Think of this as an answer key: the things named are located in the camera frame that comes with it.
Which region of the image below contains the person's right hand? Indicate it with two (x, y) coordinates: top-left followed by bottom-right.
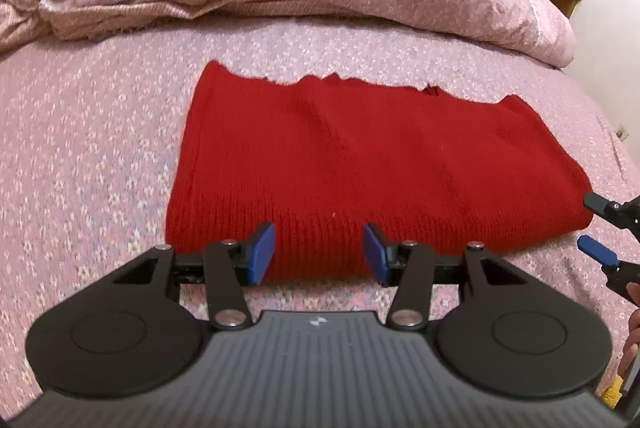
(619, 282), (640, 390)

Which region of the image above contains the pink floral bed sheet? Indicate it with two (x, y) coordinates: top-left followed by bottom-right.
(0, 12), (640, 405)

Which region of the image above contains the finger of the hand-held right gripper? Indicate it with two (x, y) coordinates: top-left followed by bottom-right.
(584, 192), (640, 235)
(576, 235), (640, 297)

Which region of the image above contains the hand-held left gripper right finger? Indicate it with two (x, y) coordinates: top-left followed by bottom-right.
(362, 222), (526, 332)

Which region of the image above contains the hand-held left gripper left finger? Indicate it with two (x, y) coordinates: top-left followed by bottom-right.
(112, 222), (277, 331)

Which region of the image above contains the red knit sweater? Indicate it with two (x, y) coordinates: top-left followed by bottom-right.
(165, 61), (597, 282)

